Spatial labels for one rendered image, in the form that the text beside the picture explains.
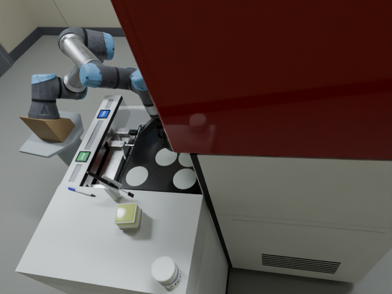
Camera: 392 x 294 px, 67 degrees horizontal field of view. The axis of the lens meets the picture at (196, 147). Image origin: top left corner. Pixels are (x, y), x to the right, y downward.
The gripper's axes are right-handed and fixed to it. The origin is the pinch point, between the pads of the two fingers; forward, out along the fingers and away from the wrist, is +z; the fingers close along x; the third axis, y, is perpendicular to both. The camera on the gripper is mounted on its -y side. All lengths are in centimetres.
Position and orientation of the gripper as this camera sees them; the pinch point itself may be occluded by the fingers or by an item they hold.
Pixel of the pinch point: (171, 149)
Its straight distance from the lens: 120.4
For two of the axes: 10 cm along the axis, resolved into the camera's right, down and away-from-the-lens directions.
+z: 2.8, 7.0, 6.5
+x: 1.3, -7.0, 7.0
